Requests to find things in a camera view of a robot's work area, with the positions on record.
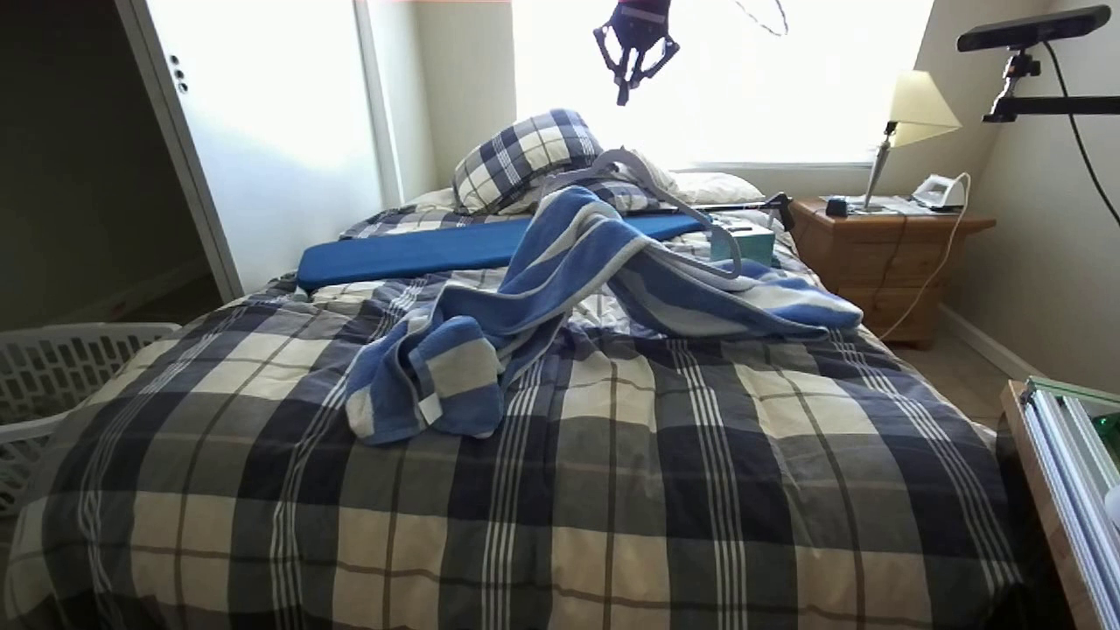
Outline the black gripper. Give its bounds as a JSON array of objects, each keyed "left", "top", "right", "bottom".
[{"left": 592, "top": 0, "right": 682, "bottom": 110}]

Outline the blue white striped towel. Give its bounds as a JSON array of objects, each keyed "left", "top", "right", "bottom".
[{"left": 344, "top": 185, "right": 868, "bottom": 450}]

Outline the plaid bed comforter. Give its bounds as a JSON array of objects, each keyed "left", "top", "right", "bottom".
[{"left": 0, "top": 203, "right": 1029, "bottom": 630}]

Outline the plaid pillow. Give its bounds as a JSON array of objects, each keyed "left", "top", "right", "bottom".
[{"left": 448, "top": 104, "right": 623, "bottom": 220}]

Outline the white pillow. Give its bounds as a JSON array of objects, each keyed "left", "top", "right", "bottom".
[{"left": 668, "top": 170, "right": 768, "bottom": 209}]

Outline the bright window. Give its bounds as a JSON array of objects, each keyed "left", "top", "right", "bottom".
[{"left": 510, "top": 0, "right": 938, "bottom": 170}]

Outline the black metal rod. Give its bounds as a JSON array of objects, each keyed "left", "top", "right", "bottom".
[{"left": 712, "top": 189, "right": 798, "bottom": 230}]

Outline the teal tissue box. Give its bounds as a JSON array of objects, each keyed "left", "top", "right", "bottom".
[{"left": 712, "top": 220, "right": 780, "bottom": 270}]

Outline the table lamp cream shade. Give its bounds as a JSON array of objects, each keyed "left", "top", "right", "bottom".
[{"left": 858, "top": 66, "right": 967, "bottom": 215}]

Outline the blue padded board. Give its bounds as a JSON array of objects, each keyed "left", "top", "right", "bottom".
[{"left": 293, "top": 208, "right": 715, "bottom": 293}]

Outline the wooden nightstand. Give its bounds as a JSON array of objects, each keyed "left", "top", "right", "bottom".
[{"left": 785, "top": 194, "right": 1002, "bottom": 348}]

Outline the white desk phone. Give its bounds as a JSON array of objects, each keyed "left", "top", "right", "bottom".
[{"left": 910, "top": 170, "right": 973, "bottom": 215}]

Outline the white sliding closet door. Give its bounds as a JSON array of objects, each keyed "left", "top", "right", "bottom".
[{"left": 113, "top": 0, "right": 406, "bottom": 303}]

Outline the white framed rack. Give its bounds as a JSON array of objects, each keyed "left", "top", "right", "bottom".
[{"left": 999, "top": 375, "right": 1120, "bottom": 630}]

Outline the white plastic laundry basket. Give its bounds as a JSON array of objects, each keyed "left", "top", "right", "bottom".
[{"left": 0, "top": 319, "right": 187, "bottom": 518}]

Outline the beige phone cord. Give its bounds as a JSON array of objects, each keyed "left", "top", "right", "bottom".
[{"left": 880, "top": 172, "right": 976, "bottom": 343}]

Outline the black stereo camera bar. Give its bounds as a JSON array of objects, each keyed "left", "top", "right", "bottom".
[{"left": 957, "top": 0, "right": 1117, "bottom": 52}]

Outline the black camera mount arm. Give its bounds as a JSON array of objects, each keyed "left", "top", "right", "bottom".
[{"left": 981, "top": 47, "right": 1120, "bottom": 128}]

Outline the black camera cable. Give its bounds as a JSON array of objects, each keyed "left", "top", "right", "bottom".
[{"left": 1042, "top": 39, "right": 1120, "bottom": 224}]

